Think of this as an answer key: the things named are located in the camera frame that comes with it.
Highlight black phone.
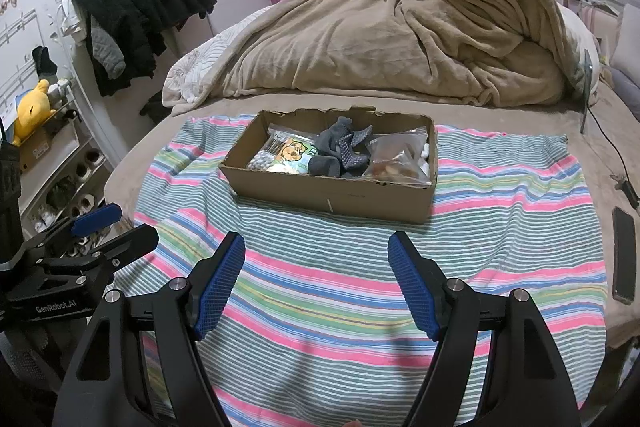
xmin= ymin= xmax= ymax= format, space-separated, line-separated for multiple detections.
xmin=612 ymin=206 xmax=637 ymax=305

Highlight white wire shoe rack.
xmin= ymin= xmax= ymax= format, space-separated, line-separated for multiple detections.
xmin=0 ymin=7 xmax=110 ymax=240

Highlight white headboard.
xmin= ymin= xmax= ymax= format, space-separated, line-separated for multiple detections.
xmin=562 ymin=0 xmax=626 ymax=28

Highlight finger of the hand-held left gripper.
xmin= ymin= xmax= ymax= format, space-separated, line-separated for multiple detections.
xmin=35 ymin=223 xmax=160 ymax=270
xmin=20 ymin=203 xmax=122 ymax=258

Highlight tan fleece blanket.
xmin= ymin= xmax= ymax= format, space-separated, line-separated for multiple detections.
xmin=207 ymin=0 xmax=576 ymax=108

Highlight yellow plush toy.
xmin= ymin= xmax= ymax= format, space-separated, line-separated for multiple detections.
xmin=11 ymin=79 xmax=57 ymax=146

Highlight dotted grey sock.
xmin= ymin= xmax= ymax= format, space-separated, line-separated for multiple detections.
xmin=339 ymin=124 xmax=376 ymax=175

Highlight striped cloth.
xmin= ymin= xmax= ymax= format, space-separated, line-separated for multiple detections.
xmin=132 ymin=114 xmax=608 ymax=427

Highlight grey pillow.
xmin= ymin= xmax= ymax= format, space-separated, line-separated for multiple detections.
xmin=606 ymin=67 xmax=640 ymax=120

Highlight white floral duvet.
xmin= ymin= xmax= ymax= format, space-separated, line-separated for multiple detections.
xmin=165 ymin=7 xmax=273 ymax=105

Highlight plain grey sock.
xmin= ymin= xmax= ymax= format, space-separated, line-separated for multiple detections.
xmin=316 ymin=117 xmax=355 ymax=156
xmin=307 ymin=156 xmax=345 ymax=178

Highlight small cardboard box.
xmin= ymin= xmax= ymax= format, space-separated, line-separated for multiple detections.
xmin=17 ymin=124 xmax=52 ymax=170

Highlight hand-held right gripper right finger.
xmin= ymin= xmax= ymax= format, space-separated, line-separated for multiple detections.
xmin=388 ymin=231 xmax=583 ymax=427

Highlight black cable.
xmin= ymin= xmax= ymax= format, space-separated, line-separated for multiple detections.
xmin=587 ymin=107 xmax=640 ymax=208

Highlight clear bag of white beads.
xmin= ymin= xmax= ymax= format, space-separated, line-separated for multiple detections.
xmin=246 ymin=149 xmax=281 ymax=172

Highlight brown bed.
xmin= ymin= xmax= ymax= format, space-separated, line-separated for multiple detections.
xmin=107 ymin=79 xmax=640 ymax=348

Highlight dark cloth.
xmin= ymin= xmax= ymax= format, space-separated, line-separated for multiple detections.
xmin=140 ymin=89 xmax=176 ymax=125

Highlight cartoon print bag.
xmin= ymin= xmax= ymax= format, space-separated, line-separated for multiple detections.
xmin=272 ymin=139 xmax=321 ymax=176

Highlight brown cardboard box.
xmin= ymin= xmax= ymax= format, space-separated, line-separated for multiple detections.
xmin=218 ymin=106 xmax=439 ymax=225

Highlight black hanging sock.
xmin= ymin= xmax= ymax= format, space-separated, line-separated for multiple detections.
xmin=31 ymin=46 xmax=58 ymax=76

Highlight black hanging clothes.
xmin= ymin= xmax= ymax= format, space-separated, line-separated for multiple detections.
xmin=67 ymin=0 xmax=218 ymax=98

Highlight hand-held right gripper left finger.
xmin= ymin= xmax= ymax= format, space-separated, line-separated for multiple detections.
xmin=54 ymin=231 xmax=247 ymax=427

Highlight grey quilted garment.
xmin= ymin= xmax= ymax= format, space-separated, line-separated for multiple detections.
xmin=89 ymin=14 xmax=126 ymax=80

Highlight white slippers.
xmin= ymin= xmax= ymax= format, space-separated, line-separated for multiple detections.
xmin=75 ymin=149 xmax=106 ymax=180

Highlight clear bag of brown snacks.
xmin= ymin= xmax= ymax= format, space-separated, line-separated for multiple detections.
xmin=362 ymin=134 xmax=433 ymax=185

